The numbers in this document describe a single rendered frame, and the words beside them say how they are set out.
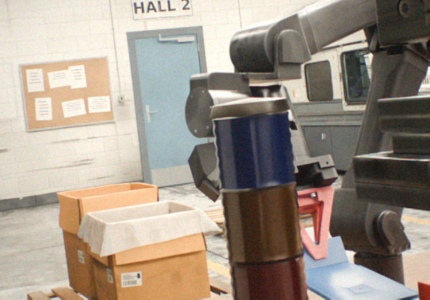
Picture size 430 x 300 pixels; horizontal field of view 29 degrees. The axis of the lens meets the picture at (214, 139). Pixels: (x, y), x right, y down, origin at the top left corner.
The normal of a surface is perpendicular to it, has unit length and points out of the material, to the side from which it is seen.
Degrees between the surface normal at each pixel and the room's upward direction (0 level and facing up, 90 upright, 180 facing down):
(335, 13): 87
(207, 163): 64
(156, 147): 90
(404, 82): 96
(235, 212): 76
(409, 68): 101
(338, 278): 5
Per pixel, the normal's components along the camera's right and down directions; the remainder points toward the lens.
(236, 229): -0.61, 0.35
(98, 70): 0.33, 0.01
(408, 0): -0.92, 0.12
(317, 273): -0.11, -0.98
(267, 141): 0.33, 0.26
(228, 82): 0.59, -0.01
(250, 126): -0.09, -0.18
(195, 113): -0.80, 0.02
